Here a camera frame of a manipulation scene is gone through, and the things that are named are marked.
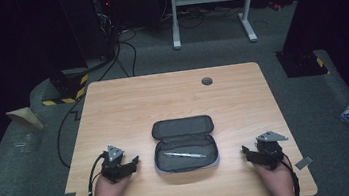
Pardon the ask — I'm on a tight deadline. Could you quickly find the black floor cable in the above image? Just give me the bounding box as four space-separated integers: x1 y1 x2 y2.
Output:
42 28 151 171

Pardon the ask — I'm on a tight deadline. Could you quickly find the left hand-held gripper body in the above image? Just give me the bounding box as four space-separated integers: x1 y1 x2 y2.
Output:
97 142 134 185

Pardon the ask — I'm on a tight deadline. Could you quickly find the black yellow striped base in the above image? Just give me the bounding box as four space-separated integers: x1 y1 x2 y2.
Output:
275 45 331 81
37 65 93 108

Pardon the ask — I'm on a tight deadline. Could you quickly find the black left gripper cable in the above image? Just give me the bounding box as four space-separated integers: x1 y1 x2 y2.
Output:
82 151 112 196

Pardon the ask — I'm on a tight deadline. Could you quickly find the dark grey zipper pencil case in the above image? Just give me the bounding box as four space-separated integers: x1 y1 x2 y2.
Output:
148 113 221 177

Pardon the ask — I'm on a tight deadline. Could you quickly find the person's left hand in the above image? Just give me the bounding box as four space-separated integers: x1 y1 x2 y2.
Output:
91 172 136 196

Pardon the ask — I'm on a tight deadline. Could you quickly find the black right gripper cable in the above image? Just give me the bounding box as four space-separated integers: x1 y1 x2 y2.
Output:
282 158 302 196

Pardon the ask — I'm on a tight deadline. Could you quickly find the grey round table grommet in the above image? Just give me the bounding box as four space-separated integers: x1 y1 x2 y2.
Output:
200 76 214 88

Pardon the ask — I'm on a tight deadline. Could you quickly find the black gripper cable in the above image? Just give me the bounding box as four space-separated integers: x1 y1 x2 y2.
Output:
82 151 112 196
282 158 302 196

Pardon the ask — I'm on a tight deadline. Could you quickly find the silver ballpoint pen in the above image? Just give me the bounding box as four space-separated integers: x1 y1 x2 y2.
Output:
163 147 208 164

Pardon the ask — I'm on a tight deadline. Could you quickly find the person's right hand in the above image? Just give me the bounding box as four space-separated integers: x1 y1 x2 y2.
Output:
253 158 297 196

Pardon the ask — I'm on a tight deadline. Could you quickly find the black equipment rack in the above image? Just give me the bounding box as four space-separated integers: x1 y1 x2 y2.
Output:
88 0 125 63

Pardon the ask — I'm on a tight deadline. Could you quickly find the small red floor object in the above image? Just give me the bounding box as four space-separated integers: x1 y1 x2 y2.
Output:
267 0 283 13

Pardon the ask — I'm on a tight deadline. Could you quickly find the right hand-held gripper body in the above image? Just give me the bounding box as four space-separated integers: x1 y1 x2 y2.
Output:
252 128 293 173

